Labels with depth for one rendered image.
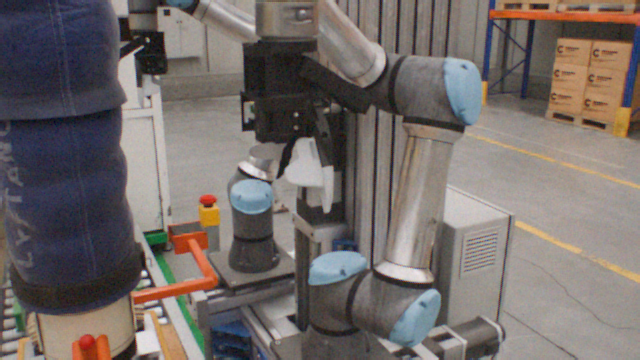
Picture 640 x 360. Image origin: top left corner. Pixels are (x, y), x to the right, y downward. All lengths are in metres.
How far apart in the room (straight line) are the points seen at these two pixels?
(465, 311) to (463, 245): 0.21
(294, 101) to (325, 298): 0.54
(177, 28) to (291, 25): 9.56
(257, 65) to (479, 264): 0.98
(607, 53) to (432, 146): 7.75
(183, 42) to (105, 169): 9.28
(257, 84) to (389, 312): 0.53
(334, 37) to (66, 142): 0.45
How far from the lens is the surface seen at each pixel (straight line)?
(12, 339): 2.46
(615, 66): 8.62
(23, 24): 0.89
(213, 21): 1.41
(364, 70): 1.00
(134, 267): 1.05
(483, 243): 1.47
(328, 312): 1.10
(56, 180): 0.94
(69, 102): 0.90
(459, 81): 0.97
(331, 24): 0.90
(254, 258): 1.53
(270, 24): 0.64
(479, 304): 1.56
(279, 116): 0.64
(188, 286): 1.20
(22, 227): 1.00
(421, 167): 0.99
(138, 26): 1.54
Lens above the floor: 1.76
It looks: 19 degrees down
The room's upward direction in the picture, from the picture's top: straight up
